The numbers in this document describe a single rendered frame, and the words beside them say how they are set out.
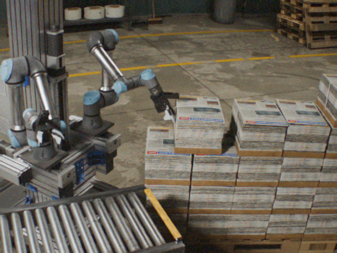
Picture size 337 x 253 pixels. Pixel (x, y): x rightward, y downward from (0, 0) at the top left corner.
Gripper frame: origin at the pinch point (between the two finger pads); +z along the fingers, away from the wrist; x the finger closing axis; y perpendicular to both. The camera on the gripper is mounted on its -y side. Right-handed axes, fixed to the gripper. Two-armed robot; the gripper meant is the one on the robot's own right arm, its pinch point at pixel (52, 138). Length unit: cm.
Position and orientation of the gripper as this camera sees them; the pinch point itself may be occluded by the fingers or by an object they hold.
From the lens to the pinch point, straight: 201.1
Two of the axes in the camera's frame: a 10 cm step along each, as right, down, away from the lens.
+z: 5.7, 4.1, -7.1
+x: -8.0, 1.0, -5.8
